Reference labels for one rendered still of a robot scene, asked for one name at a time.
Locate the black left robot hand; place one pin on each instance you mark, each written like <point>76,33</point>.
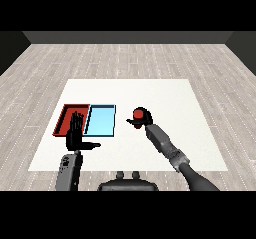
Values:
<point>74,139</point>

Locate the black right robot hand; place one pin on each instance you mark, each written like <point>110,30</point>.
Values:
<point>148,118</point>

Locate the small red can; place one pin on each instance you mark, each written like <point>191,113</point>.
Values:
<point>138,115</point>

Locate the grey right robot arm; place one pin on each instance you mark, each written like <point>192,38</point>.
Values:
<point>173,154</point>

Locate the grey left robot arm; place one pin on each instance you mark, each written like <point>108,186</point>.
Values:
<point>69,172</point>

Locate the red shallow open box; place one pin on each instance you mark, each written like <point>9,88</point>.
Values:
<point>66,119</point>

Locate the light blue shallow open box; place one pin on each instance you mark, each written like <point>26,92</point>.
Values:
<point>100,120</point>

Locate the dark grey robot body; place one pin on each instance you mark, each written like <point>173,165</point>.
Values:
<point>128,184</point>

